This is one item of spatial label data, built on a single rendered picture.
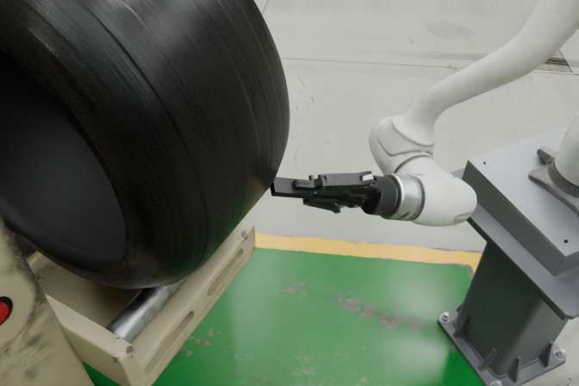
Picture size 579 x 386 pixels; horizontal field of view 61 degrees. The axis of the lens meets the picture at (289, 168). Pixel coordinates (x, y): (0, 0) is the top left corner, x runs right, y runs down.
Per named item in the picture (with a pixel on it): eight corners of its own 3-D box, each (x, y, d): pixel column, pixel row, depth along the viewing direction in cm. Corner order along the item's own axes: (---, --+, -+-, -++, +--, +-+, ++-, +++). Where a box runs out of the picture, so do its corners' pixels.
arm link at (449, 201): (407, 236, 96) (379, 190, 105) (465, 239, 103) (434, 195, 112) (436, 196, 90) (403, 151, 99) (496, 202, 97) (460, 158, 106)
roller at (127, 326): (101, 345, 78) (123, 359, 76) (95, 331, 75) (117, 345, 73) (227, 207, 101) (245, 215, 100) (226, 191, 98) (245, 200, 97)
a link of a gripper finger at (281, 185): (309, 196, 86) (311, 195, 85) (273, 194, 83) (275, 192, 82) (306, 182, 87) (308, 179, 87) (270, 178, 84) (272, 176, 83)
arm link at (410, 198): (400, 228, 98) (376, 227, 95) (389, 188, 102) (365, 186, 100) (430, 208, 91) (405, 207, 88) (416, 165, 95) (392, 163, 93)
